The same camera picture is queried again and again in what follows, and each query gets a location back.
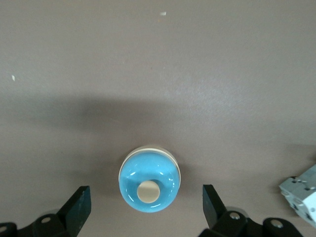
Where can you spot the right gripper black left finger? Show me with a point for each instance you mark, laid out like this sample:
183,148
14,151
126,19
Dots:
74,212

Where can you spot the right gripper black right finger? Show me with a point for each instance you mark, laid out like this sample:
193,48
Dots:
214,214

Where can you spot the blue call bell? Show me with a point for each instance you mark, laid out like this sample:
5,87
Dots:
148,172

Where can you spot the white circuit breaker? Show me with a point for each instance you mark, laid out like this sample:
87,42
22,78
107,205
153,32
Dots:
300,195

